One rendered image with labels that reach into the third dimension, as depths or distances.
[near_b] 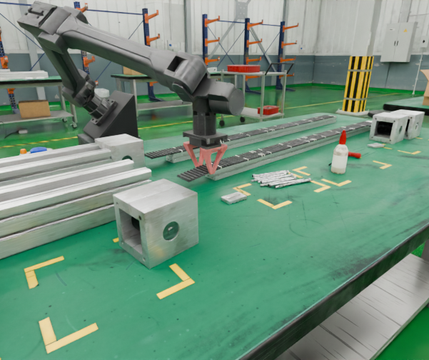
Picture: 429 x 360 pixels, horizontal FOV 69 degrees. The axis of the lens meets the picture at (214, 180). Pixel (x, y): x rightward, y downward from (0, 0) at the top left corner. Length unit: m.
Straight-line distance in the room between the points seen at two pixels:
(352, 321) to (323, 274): 0.79
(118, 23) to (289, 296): 8.69
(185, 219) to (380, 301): 1.03
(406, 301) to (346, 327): 0.30
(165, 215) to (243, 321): 0.18
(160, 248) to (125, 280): 0.07
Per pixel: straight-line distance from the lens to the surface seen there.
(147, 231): 0.46
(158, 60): 0.72
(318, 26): 13.94
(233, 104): 0.68
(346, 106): 7.07
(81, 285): 0.49
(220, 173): 0.81
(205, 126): 0.74
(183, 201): 0.48
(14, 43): 8.33
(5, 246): 0.59
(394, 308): 1.40
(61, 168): 0.78
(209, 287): 0.45
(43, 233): 0.60
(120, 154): 0.82
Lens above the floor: 1.08
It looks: 22 degrees down
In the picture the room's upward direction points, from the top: straight up
